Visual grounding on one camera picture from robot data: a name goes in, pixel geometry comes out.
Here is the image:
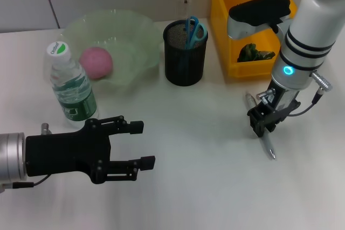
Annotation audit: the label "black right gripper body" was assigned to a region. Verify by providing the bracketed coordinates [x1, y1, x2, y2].
[247, 82, 302, 125]

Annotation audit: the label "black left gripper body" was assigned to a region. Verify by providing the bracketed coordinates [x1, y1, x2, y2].
[25, 119, 113, 185]

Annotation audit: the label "grey ballpoint pen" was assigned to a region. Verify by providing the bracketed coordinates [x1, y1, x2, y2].
[244, 92, 277, 161]

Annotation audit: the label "green plastic wrapper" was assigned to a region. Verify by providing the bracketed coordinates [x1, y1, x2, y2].
[237, 43, 277, 63]

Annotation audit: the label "clear green-label water bottle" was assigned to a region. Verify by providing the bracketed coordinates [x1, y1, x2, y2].
[43, 40, 98, 128]

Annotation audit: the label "pink peach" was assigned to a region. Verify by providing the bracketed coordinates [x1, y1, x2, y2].
[79, 47, 113, 80]

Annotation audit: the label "blue scissors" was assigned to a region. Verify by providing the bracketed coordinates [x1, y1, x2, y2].
[180, 16, 208, 76]

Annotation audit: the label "clear plastic ruler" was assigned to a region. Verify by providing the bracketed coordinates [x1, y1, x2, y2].
[176, 0, 194, 23]

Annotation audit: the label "black mesh pen holder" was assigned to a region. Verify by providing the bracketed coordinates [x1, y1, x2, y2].
[162, 19, 209, 87]

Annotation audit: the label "translucent green fruit plate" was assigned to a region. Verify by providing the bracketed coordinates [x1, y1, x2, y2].
[61, 9, 162, 88]

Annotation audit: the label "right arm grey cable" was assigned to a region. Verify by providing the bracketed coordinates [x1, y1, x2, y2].
[256, 70, 334, 117]

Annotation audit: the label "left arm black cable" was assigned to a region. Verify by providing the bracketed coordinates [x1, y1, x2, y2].
[0, 173, 52, 193]

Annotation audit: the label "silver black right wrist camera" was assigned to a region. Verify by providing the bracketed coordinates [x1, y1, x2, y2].
[227, 0, 293, 40]

